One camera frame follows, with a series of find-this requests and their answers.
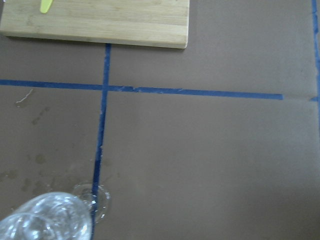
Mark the yellow plastic knife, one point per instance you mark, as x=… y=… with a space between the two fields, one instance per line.
x=45 y=6

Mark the bamboo cutting board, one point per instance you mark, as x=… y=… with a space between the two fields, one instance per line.
x=151 y=23

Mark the clear wine glass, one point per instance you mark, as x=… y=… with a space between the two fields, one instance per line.
x=58 y=215

